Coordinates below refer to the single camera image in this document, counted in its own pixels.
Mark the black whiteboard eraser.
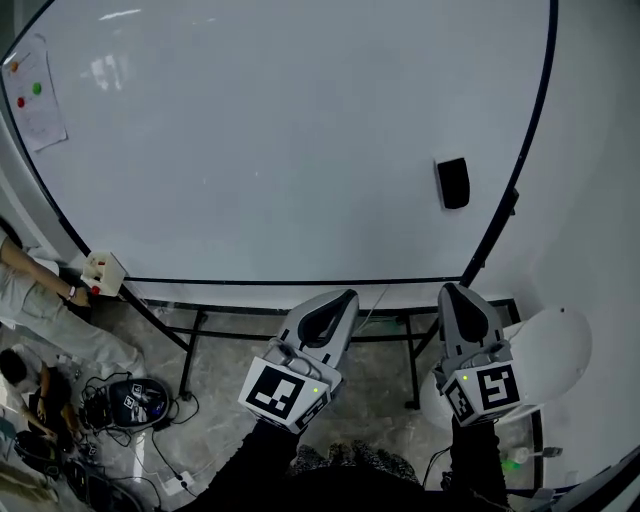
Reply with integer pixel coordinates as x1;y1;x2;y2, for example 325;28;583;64
433;156;472;211

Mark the person's patterned torso clothing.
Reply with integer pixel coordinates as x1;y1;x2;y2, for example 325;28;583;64
285;439;451;512

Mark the white power strip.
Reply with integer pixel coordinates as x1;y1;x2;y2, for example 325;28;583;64
158;469;197;497

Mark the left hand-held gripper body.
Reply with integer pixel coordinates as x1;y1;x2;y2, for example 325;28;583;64
237;338;347;436

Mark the black framed whiteboard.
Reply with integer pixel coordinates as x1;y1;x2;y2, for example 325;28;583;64
0;0;560;288

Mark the white marker tray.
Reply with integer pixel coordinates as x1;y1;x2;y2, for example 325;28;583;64
79;250;128;297

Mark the black open equipment case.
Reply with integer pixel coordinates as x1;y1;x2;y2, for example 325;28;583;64
101;377;172;433

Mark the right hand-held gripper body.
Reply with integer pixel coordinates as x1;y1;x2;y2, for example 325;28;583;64
432;339;523;428

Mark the white round stool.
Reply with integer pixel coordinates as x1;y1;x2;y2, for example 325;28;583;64
418;305;594;432

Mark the round black helmet case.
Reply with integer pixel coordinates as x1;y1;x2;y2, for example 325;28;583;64
13;429;69;469

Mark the person's right forearm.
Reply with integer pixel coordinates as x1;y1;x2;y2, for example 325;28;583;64
447;416;512;512

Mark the black cable tangle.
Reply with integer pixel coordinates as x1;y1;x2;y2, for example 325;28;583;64
78;372;202;497

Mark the person's left forearm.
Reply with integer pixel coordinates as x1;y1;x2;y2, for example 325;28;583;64
172;418;302;512

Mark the white paper sheet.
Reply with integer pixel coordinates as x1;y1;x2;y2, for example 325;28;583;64
1;33;70;153

